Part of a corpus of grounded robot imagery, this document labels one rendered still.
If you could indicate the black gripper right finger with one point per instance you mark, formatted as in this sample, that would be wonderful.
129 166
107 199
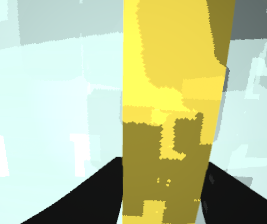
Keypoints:
225 200

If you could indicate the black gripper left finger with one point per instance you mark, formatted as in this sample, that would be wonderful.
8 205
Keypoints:
97 200

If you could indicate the yellow bar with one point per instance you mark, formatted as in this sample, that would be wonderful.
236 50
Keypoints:
174 60

